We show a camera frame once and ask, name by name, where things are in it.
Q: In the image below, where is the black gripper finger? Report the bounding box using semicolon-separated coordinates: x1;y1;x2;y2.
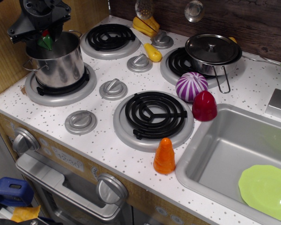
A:
25;39;42;54
48;21;64;42

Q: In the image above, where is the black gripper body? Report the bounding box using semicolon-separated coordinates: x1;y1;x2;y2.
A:
7;0;71;43

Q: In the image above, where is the red toy chili pepper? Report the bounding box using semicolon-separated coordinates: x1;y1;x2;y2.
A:
37;30;53;51

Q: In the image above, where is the tall steel pot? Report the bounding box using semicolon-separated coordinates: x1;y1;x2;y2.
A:
24;31;85;88

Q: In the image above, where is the steel pan with lid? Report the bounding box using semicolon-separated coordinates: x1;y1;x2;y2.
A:
185;34;242;94

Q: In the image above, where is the dark red toy eggplant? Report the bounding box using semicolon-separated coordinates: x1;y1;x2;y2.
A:
192;90;217;121

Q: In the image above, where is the back left black burner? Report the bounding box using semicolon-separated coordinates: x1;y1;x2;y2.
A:
86;23;136;51

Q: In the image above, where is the silver stove knob middle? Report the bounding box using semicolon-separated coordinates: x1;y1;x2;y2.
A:
99;78;128;101

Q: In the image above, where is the silver stove knob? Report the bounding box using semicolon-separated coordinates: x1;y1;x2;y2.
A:
65;110;97;135
99;78;128;101
151;31;174;50
126;53;153;73

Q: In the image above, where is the silver stove knob front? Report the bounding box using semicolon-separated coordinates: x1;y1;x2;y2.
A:
65;110;97;135

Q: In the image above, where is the silver stove knob upper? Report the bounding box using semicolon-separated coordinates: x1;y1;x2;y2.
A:
126;53;153;73

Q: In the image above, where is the hanging slotted steel spoon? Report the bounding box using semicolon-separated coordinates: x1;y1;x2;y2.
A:
135;0;154;20

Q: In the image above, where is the yellow toy banana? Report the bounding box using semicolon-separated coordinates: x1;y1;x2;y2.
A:
133;16;160;38

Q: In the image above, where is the left silver oven knob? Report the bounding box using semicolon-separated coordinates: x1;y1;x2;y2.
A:
12;127;40;154

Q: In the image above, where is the silver oven knob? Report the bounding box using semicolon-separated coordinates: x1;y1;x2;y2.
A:
96;173;128;206
12;127;40;154

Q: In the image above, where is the silver stove knob back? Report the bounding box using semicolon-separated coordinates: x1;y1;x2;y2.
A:
151;31;174;50

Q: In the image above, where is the back right black burner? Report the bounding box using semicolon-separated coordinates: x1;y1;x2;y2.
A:
168;47;198;77

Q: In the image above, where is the front right black burner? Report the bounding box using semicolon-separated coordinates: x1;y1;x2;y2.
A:
124;91;189;140

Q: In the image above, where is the hanging steel ladle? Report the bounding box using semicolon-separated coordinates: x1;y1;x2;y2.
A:
185;0;205;23

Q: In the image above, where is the purple striped toy onion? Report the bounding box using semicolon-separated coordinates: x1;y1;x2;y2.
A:
176;72;208;103

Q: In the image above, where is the blue clamp tool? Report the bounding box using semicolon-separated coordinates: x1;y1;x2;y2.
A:
0;177;34;207

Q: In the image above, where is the right silver oven knob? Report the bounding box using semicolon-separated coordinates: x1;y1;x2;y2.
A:
96;173;128;206

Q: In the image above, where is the yellow cloth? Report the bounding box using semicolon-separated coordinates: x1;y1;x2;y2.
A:
11;206;41;223

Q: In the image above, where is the orange toy carrot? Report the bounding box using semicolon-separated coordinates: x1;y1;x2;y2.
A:
153;138;176;174

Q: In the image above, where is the silver sink basin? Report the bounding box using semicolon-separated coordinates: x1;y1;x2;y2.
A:
175;104;281;225

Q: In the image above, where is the silver faucet base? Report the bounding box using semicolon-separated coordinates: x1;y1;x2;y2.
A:
266;89;281;119

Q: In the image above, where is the green plastic plate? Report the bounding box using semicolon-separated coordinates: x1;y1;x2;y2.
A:
238;165;281;221

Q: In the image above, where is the yellow handled toy knife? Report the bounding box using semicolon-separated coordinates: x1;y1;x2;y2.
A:
130;28;162;62

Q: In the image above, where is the silver oven door handle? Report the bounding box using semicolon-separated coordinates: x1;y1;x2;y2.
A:
16;154;125;225

